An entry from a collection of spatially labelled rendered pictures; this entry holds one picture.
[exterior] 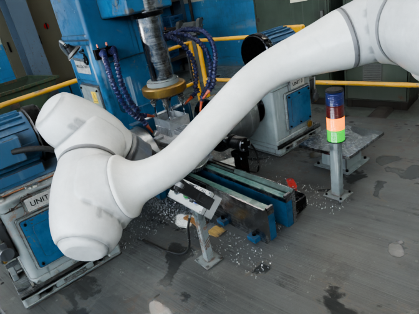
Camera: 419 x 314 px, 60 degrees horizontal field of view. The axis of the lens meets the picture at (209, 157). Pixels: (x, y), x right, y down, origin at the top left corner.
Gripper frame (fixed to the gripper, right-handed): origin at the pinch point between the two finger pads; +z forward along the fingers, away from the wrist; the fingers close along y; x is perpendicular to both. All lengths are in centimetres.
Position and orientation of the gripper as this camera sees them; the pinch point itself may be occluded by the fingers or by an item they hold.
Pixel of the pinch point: (201, 199)
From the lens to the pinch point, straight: 88.9
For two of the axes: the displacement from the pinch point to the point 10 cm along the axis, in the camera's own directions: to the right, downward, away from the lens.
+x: -4.7, 8.7, -1.4
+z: 6.1, 4.4, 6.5
